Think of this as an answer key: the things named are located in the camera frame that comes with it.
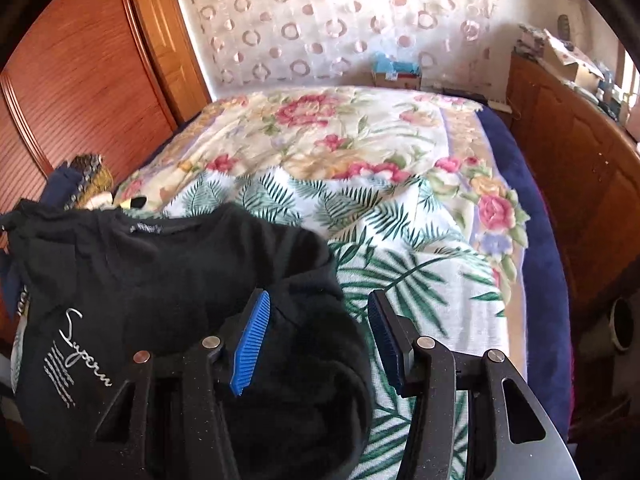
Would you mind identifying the wooden-framed window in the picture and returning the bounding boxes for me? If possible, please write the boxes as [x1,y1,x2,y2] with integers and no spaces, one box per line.
[616,52,640,128]

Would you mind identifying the black printed t-shirt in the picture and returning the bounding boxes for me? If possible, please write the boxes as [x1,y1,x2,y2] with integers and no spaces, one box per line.
[0,202,373,480]

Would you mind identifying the floral blanket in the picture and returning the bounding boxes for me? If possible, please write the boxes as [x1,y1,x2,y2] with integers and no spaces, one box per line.
[112,85,532,376]

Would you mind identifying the navy blue folded garment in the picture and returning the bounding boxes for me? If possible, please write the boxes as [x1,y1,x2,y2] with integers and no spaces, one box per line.
[39,165,83,208]

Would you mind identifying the leaf-print bed sheet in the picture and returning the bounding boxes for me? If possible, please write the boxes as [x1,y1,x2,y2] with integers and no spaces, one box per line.
[162,170,506,480]

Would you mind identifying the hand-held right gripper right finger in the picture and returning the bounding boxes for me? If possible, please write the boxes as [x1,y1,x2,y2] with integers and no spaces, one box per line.
[367,289,581,480]

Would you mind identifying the wooden slatted wardrobe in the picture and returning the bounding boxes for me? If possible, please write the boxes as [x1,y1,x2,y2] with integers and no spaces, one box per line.
[0,0,213,321]

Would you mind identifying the yellow pillow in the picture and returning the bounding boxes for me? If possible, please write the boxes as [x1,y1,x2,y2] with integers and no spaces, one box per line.
[82,167,118,206]

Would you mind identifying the patterned storage box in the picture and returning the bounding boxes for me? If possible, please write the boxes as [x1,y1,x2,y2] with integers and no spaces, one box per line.
[515,24,548,58]

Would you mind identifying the circle-patterned sheer curtain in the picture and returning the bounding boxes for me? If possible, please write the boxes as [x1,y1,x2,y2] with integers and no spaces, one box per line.
[167,0,506,101]

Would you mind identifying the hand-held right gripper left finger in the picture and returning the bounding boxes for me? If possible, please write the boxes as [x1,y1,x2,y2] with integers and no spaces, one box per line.
[92,287,272,480]

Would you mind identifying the low wooden cabinet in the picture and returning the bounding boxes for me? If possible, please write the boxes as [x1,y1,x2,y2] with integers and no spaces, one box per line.
[505,52,640,411]

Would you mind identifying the open cardboard box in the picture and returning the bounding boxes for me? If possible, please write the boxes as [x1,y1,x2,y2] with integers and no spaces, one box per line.
[542,30,606,86]

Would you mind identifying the round waste bin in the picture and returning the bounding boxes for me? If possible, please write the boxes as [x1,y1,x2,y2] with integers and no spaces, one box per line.
[607,296,640,352]

